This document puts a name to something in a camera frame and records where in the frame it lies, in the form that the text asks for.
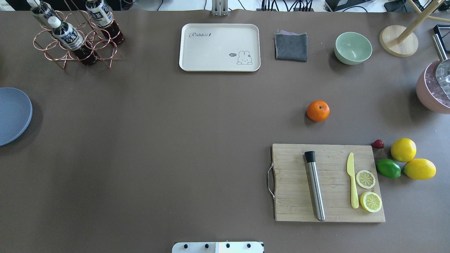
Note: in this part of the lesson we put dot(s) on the blue round plate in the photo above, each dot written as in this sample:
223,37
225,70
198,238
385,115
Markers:
15,114

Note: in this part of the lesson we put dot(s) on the cream rabbit tray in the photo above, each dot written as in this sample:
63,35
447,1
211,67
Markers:
220,48

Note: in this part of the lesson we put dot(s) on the steel muddler black tip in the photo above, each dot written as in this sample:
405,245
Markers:
315,185

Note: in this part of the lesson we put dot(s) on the orange mandarin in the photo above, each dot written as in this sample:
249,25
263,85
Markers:
318,111

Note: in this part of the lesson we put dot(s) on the wooden cutting board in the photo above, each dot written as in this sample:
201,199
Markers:
293,199

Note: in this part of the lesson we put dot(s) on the grey folded cloth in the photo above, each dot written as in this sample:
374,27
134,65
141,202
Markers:
291,46

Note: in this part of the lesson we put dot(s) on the green bowl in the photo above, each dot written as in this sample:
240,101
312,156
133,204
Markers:
352,48

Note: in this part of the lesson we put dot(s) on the lemon slice far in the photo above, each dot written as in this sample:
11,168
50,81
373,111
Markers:
365,179

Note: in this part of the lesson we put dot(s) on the lemon slice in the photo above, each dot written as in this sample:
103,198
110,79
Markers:
371,202
365,179

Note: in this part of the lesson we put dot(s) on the yellow plastic knife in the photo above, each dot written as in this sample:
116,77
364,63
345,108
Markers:
351,172

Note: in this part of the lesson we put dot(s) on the red strawberry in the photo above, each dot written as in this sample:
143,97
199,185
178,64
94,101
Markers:
378,144

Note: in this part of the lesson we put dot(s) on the lemon slice near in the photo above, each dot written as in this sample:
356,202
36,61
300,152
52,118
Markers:
371,202

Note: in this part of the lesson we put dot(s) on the green lime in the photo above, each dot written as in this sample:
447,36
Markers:
389,168

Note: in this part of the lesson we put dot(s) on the dark tea bottle middle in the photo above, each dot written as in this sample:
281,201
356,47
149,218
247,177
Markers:
102,16

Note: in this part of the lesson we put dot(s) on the dark tea bottle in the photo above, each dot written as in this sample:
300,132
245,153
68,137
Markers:
42,11
71,39
102,16

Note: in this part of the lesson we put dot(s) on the yellow lemon left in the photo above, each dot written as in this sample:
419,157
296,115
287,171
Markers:
403,150

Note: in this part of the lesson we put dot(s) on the yellow lemon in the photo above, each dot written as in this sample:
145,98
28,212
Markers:
420,169
403,150

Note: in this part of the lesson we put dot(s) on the dark tea bottle front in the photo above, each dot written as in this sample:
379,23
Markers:
71,39

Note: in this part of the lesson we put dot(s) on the yellow lemon right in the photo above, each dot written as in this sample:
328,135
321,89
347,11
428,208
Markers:
420,169

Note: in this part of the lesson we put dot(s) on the pink bowl with ice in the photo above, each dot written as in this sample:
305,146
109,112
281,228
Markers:
429,91

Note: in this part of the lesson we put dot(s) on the dark tea bottle back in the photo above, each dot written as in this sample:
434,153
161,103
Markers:
42,11

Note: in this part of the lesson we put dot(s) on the steel ice scoop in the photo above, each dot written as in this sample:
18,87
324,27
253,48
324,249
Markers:
442,72

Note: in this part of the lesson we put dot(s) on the aluminium frame post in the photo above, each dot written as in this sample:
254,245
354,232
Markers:
220,8

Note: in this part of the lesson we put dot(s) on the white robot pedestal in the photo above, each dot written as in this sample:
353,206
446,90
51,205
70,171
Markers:
219,247

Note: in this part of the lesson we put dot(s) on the copper wire bottle rack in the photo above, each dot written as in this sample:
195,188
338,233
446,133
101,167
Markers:
86,35

